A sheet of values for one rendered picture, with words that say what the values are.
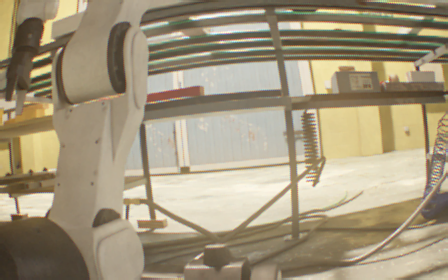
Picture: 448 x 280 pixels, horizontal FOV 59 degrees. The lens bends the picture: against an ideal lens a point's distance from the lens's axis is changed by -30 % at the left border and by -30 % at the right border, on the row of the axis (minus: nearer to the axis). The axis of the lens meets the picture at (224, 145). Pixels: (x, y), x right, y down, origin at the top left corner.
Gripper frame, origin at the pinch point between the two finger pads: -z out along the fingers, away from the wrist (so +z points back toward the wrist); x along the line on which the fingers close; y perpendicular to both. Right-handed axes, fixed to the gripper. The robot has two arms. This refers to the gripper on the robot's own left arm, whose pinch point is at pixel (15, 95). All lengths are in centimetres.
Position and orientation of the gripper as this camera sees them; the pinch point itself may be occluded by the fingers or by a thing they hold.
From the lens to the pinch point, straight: 103.2
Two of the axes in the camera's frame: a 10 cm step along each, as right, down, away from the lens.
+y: -9.9, -0.4, -1.4
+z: 0.1, -9.8, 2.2
